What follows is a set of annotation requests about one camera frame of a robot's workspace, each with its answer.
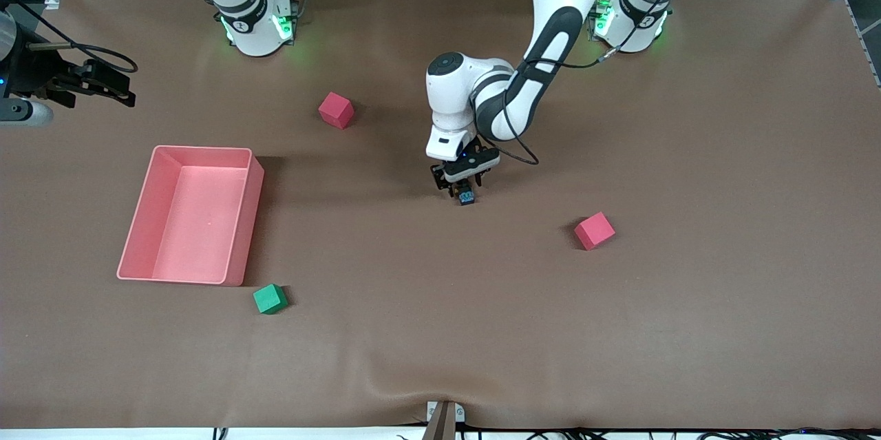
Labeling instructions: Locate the pink foam cube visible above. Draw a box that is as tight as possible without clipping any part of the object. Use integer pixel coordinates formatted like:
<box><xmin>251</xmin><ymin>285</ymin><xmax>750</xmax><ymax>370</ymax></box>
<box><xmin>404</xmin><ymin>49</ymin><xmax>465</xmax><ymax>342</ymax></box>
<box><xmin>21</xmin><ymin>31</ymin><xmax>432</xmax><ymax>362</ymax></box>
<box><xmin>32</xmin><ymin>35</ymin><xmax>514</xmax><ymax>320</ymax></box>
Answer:
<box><xmin>574</xmin><ymin>211</ymin><xmax>617</xmax><ymax>251</ymax></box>
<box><xmin>318</xmin><ymin>92</ymin><xmax>356</xmax><ymax>130</ymax></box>

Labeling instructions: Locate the pink plastic bin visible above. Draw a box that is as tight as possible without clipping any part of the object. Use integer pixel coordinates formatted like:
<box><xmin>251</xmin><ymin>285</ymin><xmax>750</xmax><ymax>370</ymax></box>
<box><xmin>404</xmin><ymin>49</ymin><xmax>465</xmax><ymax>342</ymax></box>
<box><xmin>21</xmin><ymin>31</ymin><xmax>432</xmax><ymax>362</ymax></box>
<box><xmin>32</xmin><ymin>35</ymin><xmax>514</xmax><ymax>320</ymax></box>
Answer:
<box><xmin>116</xmin><ymin>145</ymin><xmax>265</xmax><ymax>287</ymax></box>

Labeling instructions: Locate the brown table cover mat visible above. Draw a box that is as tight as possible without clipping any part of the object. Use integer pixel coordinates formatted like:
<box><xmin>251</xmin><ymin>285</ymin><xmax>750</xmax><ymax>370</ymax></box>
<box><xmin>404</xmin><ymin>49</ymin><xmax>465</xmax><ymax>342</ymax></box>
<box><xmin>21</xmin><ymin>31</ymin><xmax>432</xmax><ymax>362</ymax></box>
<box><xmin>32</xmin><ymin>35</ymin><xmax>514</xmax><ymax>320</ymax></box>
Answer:
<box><xmin>0</xmin><ymin>0</ymin><xmax>881</xmax><ymax>430</ymax></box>

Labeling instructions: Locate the green foam cube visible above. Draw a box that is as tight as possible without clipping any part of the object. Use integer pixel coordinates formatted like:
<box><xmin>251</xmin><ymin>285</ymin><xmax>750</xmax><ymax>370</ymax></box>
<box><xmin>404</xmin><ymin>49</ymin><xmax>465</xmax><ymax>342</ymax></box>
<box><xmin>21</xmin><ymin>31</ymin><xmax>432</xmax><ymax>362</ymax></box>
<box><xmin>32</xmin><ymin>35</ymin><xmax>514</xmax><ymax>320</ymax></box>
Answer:
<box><xmin>253</xmin><ymin>283</ymin><xmax>289</xmax><ymax>315</ymax></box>

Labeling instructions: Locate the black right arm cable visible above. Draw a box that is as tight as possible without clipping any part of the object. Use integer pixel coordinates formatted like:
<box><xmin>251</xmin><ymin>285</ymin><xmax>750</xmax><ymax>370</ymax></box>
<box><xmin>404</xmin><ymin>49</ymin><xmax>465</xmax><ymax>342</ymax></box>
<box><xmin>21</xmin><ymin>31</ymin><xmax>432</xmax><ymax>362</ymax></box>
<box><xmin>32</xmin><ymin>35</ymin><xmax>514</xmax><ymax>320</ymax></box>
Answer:
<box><xmin>0</xmin><ymin>0</ymin><xmax>139</xmax><ymax>74</ymax></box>

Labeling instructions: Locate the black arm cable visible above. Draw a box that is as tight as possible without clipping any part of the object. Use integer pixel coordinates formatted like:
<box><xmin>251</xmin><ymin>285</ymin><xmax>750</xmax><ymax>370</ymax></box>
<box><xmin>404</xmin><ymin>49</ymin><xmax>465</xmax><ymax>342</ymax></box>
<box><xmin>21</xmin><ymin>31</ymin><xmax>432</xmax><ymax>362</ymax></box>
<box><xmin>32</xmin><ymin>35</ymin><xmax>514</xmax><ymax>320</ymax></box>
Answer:
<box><xmin>0</xmin><ymin>0</ymin><xmax>139</xmax><ymax>74</ymax></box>
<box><xmin>501</xmin><ymin>0</ymin><xmax>703</xmax><ymax>167</ymax></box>

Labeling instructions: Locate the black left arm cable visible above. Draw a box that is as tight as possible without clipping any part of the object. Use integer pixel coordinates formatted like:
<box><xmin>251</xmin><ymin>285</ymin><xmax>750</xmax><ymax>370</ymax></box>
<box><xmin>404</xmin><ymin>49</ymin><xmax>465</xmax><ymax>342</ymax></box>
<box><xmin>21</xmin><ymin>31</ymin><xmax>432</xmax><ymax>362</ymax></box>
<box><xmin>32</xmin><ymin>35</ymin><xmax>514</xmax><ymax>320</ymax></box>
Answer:
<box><xmin>501</xmin><ymin>0</ymin><xmax>703</xmax><ymax>167</ymax></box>

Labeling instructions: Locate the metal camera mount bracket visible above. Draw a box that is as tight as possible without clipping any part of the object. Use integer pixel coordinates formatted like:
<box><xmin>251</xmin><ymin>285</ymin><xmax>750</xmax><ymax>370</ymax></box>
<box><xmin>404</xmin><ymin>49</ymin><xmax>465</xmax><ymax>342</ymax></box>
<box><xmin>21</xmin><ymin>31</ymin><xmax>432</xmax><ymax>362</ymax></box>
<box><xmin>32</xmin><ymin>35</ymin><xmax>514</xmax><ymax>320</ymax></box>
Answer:
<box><xmin>421</xmin><ymin>401</ymin><xmax>466</xmax><ymax>440</ymax></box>

